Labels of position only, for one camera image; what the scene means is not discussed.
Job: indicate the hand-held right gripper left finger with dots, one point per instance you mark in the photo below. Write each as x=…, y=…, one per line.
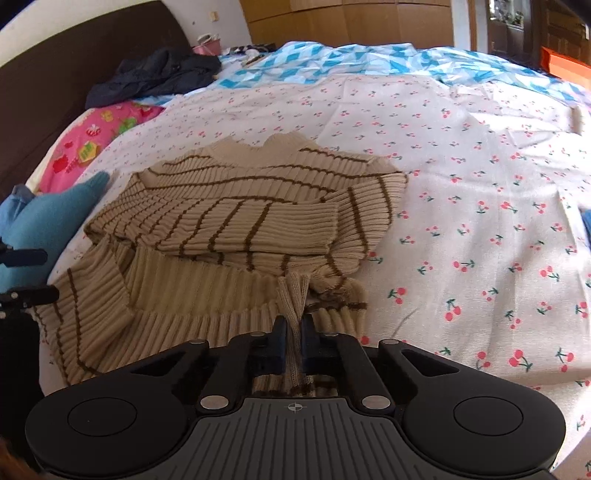
x=279, y=346

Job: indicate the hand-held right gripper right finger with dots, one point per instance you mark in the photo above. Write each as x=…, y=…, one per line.
x=310, y=346

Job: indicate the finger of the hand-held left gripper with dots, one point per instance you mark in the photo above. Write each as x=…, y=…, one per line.
x=27, y=296
x=23, y=257

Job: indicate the beige brown striped sweater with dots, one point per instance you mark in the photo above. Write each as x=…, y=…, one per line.
x=207, y=221

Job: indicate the teal knit garment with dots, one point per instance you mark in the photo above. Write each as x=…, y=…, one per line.
x=41, y=221

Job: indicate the blue denim cloth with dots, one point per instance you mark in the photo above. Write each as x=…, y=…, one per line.
x=18, y=198

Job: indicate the pink fruit print pillow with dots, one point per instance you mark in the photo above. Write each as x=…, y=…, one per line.
x=87, y=138

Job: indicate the dark brown headboard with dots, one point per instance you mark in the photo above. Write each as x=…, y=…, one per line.
x=55, y=60

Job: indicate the white cherry print bed sheet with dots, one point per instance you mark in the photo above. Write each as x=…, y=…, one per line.
x=461, y=194

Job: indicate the dark navy jacket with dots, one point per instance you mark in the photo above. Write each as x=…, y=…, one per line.
x=157, y=74

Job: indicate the pink basket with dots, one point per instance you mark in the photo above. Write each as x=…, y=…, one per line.
x=206, y=46

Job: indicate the blue white patterned quilt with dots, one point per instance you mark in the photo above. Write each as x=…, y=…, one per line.
x=351, y=60

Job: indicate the black white patterned cloth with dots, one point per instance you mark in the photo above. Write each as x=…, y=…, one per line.
x=251, y=50

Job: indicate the blue knit garment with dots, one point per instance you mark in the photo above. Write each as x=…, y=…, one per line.
x=586, y=225

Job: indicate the wooden wardrobe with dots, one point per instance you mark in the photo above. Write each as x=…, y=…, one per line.
x=351, y=21

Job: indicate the dark wood display cabinet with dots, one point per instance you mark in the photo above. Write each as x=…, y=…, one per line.
x=508, y=37

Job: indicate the orange box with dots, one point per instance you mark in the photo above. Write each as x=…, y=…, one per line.
x=565, y=64

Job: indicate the brown wooden door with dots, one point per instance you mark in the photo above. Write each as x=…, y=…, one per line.
x=568, y=23

